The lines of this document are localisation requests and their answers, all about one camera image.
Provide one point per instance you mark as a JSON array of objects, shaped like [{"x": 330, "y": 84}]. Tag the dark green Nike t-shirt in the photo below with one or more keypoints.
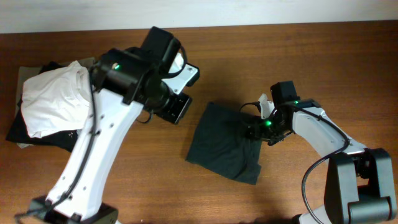
[{"x": 221, "y": 145}]

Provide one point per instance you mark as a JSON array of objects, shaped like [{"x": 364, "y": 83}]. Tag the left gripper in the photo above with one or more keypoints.
[{"x": 176, "y": 112}]

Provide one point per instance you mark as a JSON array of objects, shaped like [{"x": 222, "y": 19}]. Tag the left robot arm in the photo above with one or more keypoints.
[{"x": 123, "y": 84}]

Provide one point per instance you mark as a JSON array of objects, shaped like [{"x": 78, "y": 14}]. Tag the black folded garment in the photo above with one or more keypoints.
[{"x": 18, "y": 133}]

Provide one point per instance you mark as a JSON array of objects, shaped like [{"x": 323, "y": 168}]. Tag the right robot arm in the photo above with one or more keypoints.
[{"x": 359, "y": 181}]

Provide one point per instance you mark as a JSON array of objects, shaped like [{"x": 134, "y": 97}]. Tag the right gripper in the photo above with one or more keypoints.
[{"x": 257, "y": 132}]

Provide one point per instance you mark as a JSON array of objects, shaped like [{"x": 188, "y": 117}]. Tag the white folded t-shirt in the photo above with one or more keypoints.
[{"x": 56, "y": 100}]

